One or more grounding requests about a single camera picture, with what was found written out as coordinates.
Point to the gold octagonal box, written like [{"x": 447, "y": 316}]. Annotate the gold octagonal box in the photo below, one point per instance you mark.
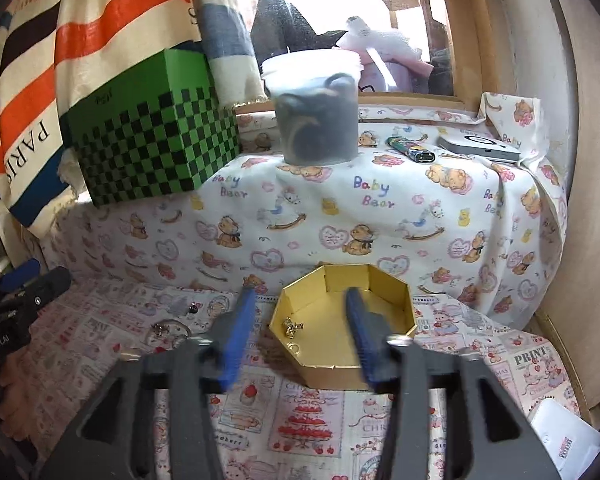
[{"x": 325, "y": 360}]

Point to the person's left hand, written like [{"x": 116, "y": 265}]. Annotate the person's left hand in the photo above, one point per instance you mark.
[{"x": 12, "y": 377}]

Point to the orange black striped tote bag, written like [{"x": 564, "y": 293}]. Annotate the orange black striped tote bag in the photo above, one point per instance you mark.
[{"x": 105, "y": 20}]

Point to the gold earrings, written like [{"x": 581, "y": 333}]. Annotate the gold earrings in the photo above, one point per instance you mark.
[{"x": 294, "y": 327}]

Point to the blue cream striped cloth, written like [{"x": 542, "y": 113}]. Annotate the blue cream striped cloth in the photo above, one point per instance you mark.
[{"x": 225, "y": 25}]

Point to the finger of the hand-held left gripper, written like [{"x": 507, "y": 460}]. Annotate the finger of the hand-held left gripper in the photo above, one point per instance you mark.
[
  {"x": 20, "y": 274},
  {"x": 50, "y": 285}
]

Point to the bear print cloth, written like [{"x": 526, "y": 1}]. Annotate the bear print cloth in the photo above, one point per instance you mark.
[{"x": 370, "y": 220}]

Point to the translucent plastic bucket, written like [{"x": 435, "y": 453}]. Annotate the translucent plastic bucket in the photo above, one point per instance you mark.
[{"x": 315, "y": 125}]

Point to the black cloth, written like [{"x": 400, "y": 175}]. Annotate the black cloth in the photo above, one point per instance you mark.
[{"x": 275, "y": 20}]

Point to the plywood board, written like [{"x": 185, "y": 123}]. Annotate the plywood board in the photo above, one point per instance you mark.
[{"x": 595, "y": 210}]

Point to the colourful lighter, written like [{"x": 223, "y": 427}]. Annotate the colourful lighter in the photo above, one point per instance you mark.
[{"x": 410, "y": 150}]

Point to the patchwork print cloth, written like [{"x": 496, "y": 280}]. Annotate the patchwork print cloth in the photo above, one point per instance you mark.
[{"x": 305, "y": 425}]

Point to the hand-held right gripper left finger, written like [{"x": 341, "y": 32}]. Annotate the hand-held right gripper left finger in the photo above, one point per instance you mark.
[{"x": 237, "y": 340}]

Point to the green black checkered box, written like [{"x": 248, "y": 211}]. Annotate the green black checkered box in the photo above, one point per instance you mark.
[{"x": 155, "y": 150}]

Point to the white cardboard box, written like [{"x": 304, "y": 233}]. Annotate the white cardboard box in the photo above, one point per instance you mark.
[{"x": 565, "y": 435}]

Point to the pink bag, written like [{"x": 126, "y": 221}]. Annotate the pink bag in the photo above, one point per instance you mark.
[{"x": 385, "y": 77}]

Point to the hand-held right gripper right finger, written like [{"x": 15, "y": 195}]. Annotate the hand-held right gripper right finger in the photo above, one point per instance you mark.
[{"x": 365, "y": 340}]

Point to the white power bank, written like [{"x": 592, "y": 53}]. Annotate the white power bank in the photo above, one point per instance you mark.
[{"x": 480, "y": 147}]

